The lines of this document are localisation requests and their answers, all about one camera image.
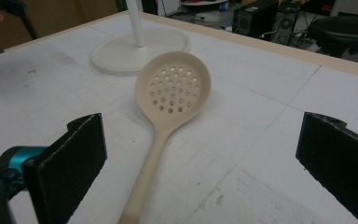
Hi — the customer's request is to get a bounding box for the black round stool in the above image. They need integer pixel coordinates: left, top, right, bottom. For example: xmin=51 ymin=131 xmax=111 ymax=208
xmin=307 ymin=16 xmax=358 ymax=59

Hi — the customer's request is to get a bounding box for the white utensil rack stand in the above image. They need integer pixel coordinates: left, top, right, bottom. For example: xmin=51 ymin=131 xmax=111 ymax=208
xmin=89 ymin=0 xmax=191 ymax=77

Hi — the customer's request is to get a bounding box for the white round table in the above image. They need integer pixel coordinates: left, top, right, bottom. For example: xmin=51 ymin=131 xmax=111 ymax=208
xmin=182 ymin=0 xmax=231 ymax=7

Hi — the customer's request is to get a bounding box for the black computer tower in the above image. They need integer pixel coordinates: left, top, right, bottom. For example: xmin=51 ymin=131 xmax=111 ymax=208
xmin=231 ymin=0 xmax=280 ymax=40
xmin=271 ymin=10 xmax=303 ymax=45

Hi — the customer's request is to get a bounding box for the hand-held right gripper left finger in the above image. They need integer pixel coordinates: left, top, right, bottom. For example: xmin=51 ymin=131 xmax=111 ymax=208
xmin=0 ymin=112 xmax=108 ymax=224

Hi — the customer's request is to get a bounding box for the white gridded mat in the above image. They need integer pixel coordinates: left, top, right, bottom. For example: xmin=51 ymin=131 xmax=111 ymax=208
xmin=0 ymin=13 xmax=358 ymax=224

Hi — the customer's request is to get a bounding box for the beige slotted spoon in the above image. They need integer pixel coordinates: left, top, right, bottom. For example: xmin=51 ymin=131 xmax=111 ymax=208
xmin=117 ymin=50 xmax=213 ymax=224

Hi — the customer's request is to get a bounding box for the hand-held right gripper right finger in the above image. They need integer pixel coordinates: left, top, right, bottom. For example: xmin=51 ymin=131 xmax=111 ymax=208
xmin=295 ymin=111 xmax=358 ymax=224

